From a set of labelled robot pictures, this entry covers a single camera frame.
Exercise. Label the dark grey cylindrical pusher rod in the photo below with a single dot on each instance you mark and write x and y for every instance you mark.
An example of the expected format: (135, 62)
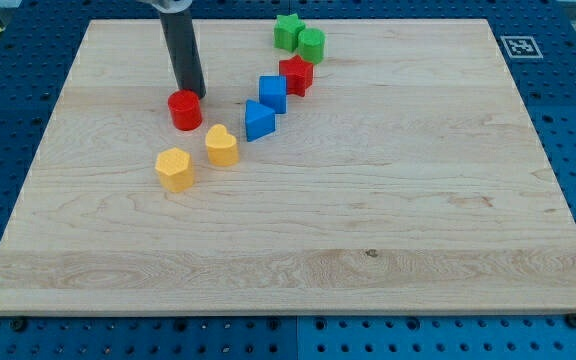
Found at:
(181, 42)

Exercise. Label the grey pusher mount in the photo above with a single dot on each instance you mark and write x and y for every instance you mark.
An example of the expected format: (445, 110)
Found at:
(169, 5)

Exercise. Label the red cylinder block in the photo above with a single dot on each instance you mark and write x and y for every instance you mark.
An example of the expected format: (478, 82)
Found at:
(185, 111)

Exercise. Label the yellow heart block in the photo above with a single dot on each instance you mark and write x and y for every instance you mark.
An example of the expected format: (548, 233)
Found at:
(221, 146)

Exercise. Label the green star block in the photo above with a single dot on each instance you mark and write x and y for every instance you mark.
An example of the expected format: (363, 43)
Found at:
(286, 31)

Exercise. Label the blue cube block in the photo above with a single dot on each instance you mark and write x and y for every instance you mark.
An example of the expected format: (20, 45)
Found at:
(273, 92)

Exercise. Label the blue triangle block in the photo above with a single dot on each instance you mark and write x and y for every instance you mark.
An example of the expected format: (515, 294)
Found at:
(259, 120)

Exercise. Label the red star block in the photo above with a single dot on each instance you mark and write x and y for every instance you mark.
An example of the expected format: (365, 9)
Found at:
(299, 74)

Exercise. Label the green cylinder block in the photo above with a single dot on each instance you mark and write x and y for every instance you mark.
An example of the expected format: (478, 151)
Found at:
(311, 45)

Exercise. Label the yellow hexagon block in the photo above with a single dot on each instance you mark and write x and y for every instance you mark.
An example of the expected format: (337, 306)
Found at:
(175, 170)

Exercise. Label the light wooden board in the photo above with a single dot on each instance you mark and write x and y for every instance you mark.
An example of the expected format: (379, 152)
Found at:
(409, 180)

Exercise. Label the black screw bolt left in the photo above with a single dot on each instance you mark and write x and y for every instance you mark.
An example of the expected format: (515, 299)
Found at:
(18, 324)

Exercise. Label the black screw bolt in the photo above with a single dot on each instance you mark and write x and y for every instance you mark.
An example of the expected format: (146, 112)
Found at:
(18, 324)
(570, 320)

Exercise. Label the white fiducial marker tag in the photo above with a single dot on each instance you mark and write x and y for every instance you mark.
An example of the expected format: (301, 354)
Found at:
(521, 47)

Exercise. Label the black screw bolt right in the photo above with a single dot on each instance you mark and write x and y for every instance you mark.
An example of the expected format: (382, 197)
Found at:
(570, 320)

